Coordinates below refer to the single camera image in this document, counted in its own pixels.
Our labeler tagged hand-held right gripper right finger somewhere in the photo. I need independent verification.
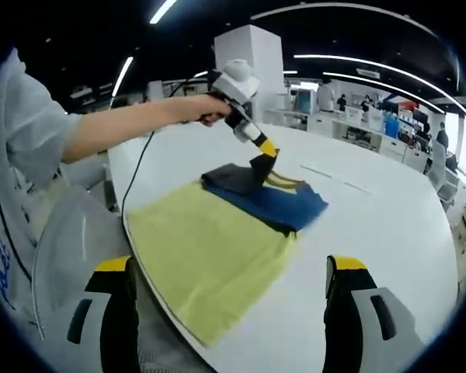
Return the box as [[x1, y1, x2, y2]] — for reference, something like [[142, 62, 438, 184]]
[[322, 255, 427, 373]]

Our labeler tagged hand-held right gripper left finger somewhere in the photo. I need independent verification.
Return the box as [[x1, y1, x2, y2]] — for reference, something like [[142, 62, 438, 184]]
[[60, 256, 141, 373]]

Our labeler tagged yellow garment with blue sleeve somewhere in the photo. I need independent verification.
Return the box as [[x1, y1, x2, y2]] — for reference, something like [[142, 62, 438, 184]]
[[126, 149, 330, 349]]

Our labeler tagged person's left hand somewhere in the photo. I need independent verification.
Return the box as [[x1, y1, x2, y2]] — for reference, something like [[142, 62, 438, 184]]
[[195, 94, 233, 127]]

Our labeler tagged white square pillar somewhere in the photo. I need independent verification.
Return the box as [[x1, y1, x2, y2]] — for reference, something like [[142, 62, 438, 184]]
[[213, 24, 284, 125]]

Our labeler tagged white glass-front cabinet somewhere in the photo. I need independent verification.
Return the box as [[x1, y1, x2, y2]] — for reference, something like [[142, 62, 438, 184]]
[[297, 88, 315, 113]]

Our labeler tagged row of white office desks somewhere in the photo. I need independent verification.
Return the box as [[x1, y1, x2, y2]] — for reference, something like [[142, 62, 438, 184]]
[[263, 108, 432, 172]]

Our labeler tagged ceiling light strip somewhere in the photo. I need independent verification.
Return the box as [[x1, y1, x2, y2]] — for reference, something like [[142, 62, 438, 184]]
[[111, 56, 135, 98], [294, 54, 466, 117], [322, 71, 412, 102], [149, 0, 179, 24]]

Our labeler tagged white office chair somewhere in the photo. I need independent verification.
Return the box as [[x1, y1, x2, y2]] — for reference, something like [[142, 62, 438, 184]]
[[428, 142, 448, 193]]

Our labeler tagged person's white printed shirt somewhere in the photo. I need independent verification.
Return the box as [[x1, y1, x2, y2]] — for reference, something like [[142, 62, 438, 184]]
[[0, 48, 82, 339]]

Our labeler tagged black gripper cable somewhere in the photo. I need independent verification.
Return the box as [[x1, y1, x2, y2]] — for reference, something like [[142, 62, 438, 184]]
[[120, 75, 214, 221]]

